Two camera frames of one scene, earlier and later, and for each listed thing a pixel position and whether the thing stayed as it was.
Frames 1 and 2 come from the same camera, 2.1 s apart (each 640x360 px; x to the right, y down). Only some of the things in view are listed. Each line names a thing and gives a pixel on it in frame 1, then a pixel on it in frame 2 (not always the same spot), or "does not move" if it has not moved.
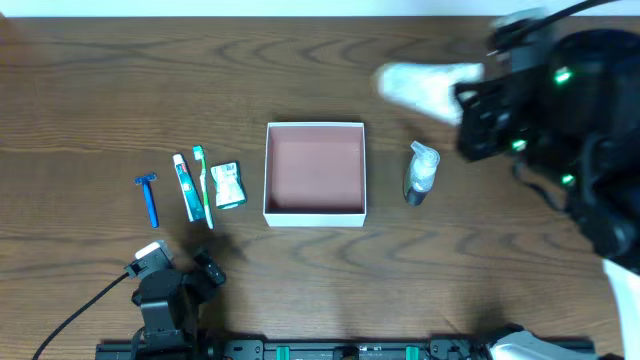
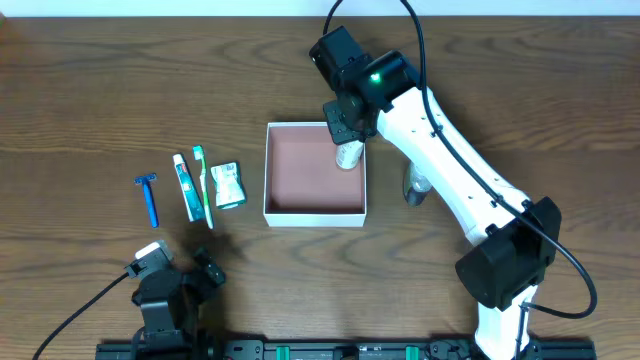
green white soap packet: [229, 188] does not move
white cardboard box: [314, 175] does not move
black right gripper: [470, 121] -> [338, 123]
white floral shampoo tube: [428, 88] -> [347, 154]
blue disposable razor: [146, 181] does not move
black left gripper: [187, 275] does not move
